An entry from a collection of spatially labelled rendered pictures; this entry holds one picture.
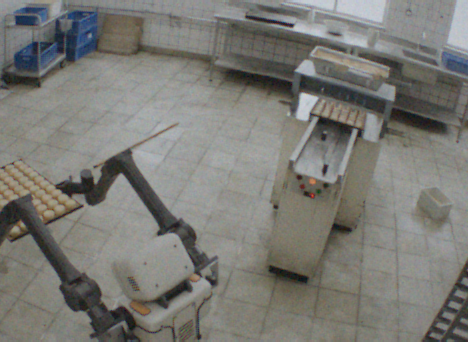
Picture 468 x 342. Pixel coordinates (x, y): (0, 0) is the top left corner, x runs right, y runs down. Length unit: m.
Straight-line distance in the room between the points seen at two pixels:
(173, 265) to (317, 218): 1.68
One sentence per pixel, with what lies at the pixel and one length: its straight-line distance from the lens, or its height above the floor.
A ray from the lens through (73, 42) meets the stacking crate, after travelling 6.77.
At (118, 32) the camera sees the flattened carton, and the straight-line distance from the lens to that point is 7.12.
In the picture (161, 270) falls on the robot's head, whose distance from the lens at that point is 1.45.
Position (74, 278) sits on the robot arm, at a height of 1.22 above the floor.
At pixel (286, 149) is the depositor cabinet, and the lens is 3.65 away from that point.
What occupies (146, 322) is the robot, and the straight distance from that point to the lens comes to 1.45.
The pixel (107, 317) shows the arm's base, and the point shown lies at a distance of 1.46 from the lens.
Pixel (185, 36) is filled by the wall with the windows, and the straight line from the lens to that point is 6.97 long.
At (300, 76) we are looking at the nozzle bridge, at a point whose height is 1.15.
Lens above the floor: 2.27
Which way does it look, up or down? 31 degrees down
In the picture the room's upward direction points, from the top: 9 degrees clockwise
